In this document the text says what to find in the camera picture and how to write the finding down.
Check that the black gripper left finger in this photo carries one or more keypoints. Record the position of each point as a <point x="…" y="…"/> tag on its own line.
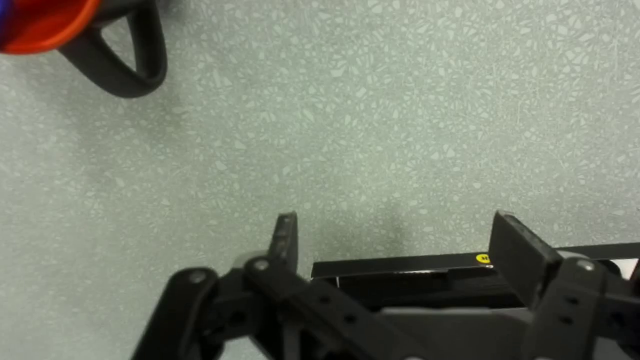
<point x="283" y="249"/>

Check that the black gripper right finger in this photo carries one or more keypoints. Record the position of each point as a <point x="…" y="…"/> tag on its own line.
<point x="521" y="257"/>

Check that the black cup with red interior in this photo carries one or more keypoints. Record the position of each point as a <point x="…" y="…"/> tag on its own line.
<point x="77" y="31"/>

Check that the black box on table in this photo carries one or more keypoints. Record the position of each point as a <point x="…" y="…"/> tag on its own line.
<point x="467" y="280"/>

